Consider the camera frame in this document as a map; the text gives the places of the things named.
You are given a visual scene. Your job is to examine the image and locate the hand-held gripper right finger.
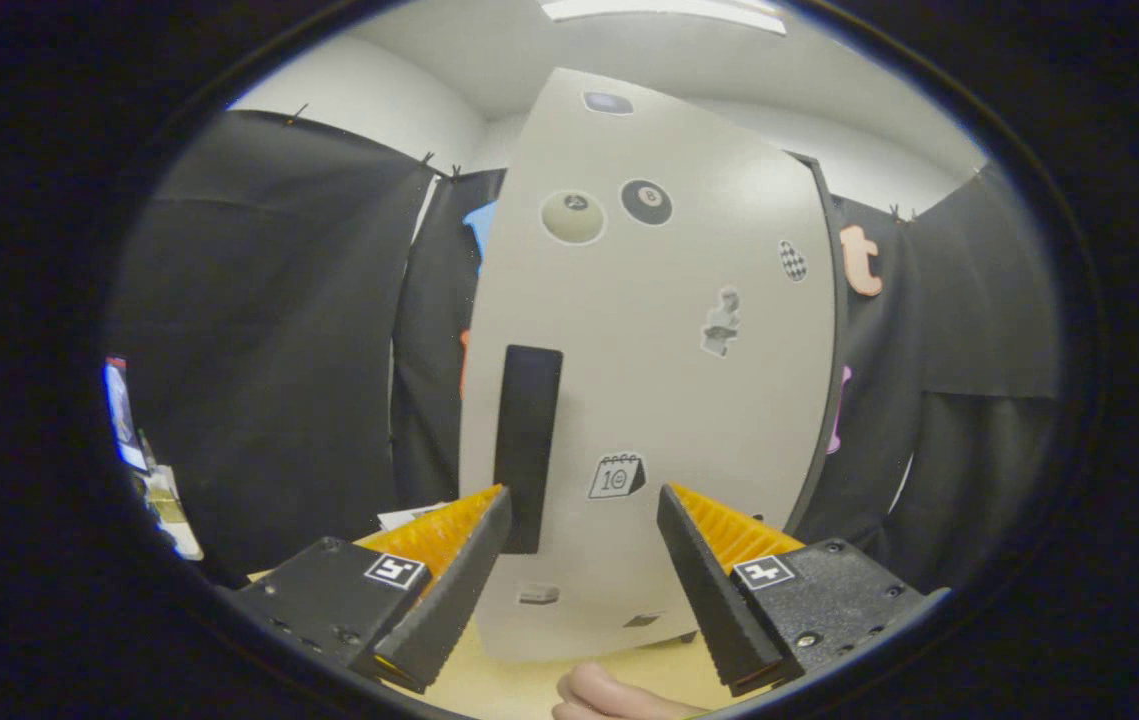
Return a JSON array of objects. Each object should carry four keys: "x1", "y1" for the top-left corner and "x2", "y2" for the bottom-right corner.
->
[{"x1": 656, "y1": 483, "x2": 952, "y2": 698}]

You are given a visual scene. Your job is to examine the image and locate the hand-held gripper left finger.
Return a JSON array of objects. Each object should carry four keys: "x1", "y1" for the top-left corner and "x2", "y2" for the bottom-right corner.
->
[{"x1": 229, "y1": 485, "x2": 513, "y2": 694}]

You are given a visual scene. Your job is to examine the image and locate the black door handle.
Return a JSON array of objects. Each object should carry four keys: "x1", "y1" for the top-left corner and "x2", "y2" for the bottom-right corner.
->
[{"x1": 494, "y1": 345, "x2": 565, "y2": 554}]

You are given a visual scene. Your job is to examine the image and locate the grey shoe cabinet door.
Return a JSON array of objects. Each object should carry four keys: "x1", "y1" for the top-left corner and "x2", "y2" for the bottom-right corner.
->
[{"x1": 459, "y1": 68, "x2": 838, "y2": 663}]

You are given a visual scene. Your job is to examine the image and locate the grey shoe cabinet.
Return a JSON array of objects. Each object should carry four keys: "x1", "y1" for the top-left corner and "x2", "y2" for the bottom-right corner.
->
[{"x1": 677, "y1": 150, "x2": 850, "y2": 646}]

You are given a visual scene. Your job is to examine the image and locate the pile of small clutter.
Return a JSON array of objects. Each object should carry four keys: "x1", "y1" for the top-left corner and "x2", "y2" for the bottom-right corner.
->
[{"x1": 134, "y1": 465, "x2": 205, "y2": 561}]

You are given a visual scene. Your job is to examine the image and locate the black backdrop cloth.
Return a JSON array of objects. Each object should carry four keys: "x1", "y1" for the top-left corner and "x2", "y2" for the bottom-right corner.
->
[{"x1": 104, "y1": 108, "x2": 1065, "y2": 591}]

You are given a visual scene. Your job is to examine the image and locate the lit screen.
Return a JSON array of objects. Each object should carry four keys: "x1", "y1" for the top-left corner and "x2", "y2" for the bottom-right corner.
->
[{"x1": 104, "y1": 357, "x2": 150, "y2": 471}]

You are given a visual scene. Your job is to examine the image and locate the long ceiling light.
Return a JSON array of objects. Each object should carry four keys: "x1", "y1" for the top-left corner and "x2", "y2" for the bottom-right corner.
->
[{"x1": 541, "y1": 0, "x2": 788, "y2": 36}]

